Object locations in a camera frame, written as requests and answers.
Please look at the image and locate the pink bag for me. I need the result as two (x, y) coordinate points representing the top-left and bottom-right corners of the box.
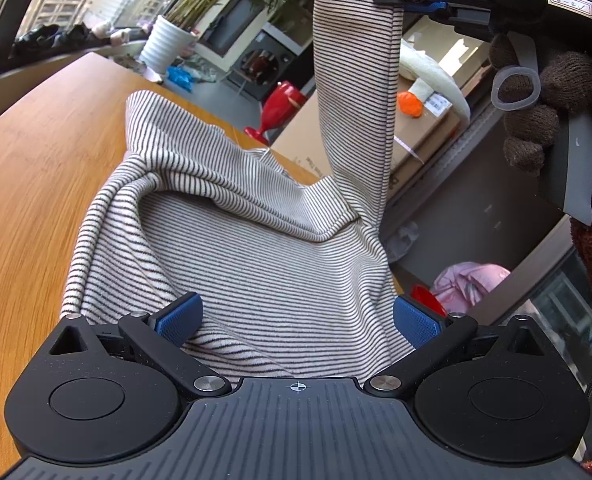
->
(431, 261), (511, 311)

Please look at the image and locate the black shoe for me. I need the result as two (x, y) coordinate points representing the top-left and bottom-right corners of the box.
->
(13, 25), (60, 54)
(58, 23), (98, 47)

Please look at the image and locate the white cabinet with dark door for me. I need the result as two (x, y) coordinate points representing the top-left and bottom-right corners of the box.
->
(201, 0), (289, 60)

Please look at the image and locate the red goblet-shaped stool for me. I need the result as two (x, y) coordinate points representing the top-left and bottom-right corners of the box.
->
(243, 81), (309, 143)

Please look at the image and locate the white goose plush toy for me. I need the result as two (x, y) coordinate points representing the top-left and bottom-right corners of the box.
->
(397, 40), (472, 121)

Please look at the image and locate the blue plastic bag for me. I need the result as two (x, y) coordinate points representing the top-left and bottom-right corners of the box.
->
(168, 66), (195, 92)

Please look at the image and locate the potted palm in white pot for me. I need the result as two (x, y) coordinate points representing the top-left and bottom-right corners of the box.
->
(141, 0), (317, 77)

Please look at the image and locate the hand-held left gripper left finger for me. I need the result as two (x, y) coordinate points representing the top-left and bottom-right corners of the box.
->
(50, 291), (231, 401)

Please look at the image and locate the red bag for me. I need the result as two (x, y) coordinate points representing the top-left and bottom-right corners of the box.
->
(410, 285), (446, 317)

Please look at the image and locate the striped knit garment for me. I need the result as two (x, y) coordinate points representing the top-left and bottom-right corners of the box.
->
(60, 0), (419, 381)

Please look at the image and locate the white plastic bag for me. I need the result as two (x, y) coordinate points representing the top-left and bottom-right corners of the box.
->
(386, 222), (420, 261)

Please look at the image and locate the person's right hand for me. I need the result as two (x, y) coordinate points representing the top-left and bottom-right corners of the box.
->
(490, 32), (592, 172)

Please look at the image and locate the large printed cardboard box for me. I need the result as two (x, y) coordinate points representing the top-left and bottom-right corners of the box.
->
(271, 60), (469, 198)

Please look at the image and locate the dark front-loading washing machine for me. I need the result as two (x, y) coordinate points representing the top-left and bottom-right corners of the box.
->
(228, 30), (301, 102)

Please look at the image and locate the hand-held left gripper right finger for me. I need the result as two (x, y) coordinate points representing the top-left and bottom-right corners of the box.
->
(363, 294), (548, 400)

